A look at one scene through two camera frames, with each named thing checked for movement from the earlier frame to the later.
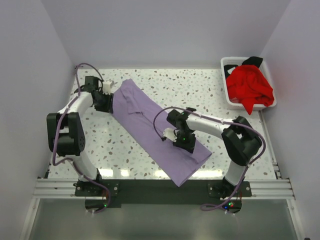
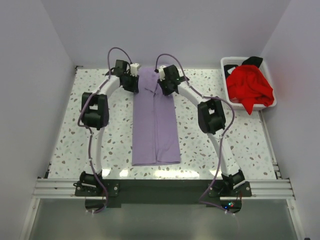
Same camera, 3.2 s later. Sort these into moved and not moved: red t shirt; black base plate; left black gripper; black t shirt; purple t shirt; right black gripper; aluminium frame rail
Moved: right black gripper; purple t shirt; left black gripper
Not moved: red t shirt; aluminium frame rail; black base plate; black t shirt
